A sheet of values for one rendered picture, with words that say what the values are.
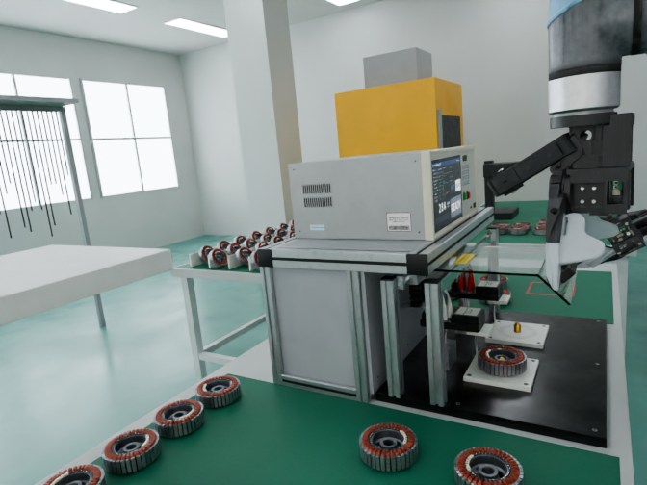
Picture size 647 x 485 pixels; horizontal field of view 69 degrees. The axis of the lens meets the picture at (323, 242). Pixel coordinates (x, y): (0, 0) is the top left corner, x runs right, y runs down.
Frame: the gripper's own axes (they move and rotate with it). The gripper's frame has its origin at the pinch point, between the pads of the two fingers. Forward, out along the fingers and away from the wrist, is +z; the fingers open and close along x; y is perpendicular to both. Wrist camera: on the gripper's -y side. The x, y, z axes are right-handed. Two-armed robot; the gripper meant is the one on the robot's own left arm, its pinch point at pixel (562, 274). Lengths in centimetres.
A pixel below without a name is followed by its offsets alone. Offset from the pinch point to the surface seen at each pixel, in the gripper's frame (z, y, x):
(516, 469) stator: 36.8, -8.5, 7.6
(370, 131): -36, -257, 362
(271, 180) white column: 6, -348, 299
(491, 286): 23, -31, 64
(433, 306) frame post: 15.3, -29.0, 21.7
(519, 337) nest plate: 37, -24, 63
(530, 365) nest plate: 37, -17, 48
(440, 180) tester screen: -9, -35, 41
